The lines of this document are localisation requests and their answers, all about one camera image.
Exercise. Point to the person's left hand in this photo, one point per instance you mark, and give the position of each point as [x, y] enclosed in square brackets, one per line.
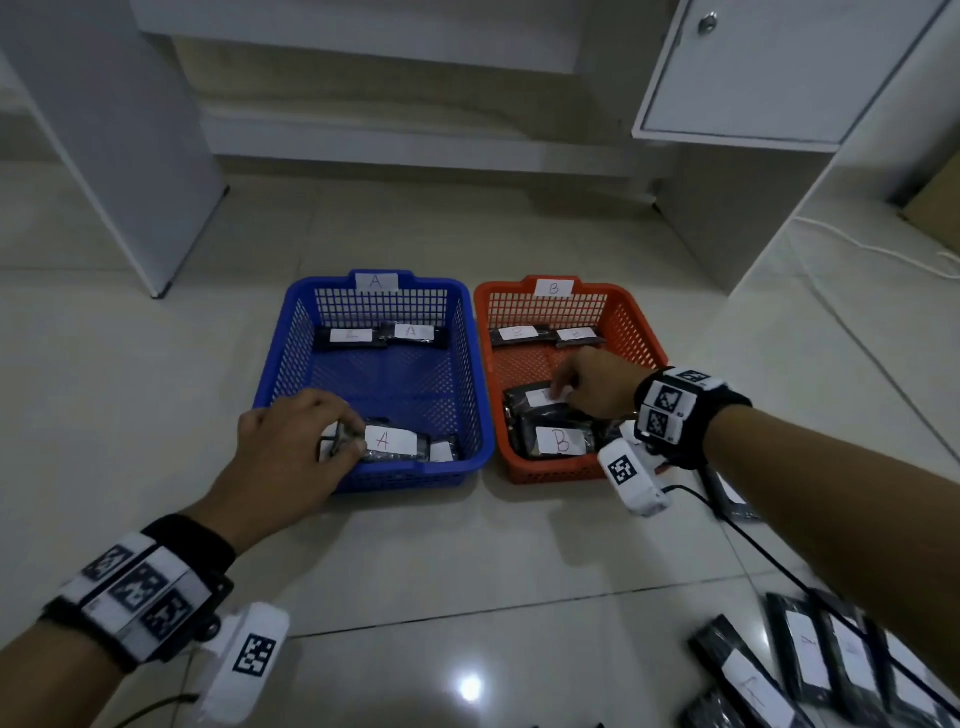
[285, 465]

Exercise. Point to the orange plastic basket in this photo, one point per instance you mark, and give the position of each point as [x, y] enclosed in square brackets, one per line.
[525, 367]

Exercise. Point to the pile of black labelled packets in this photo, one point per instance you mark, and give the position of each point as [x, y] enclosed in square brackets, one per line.
[806, 652]

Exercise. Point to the blue plastic basket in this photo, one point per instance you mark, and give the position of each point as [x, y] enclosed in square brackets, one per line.
[390, 382]

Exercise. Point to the person's right forearm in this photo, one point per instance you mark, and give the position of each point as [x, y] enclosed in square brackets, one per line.
[847, 510]

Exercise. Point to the person's right hand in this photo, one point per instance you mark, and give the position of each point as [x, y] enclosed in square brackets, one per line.
[604, 386]

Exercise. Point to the white desk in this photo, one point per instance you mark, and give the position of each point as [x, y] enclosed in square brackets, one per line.
[112, 150]

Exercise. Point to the white cabinet door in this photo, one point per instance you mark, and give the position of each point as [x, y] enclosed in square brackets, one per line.
[750, 75]

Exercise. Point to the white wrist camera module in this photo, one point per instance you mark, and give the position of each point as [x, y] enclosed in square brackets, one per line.
[244, 664]
[634, 480]

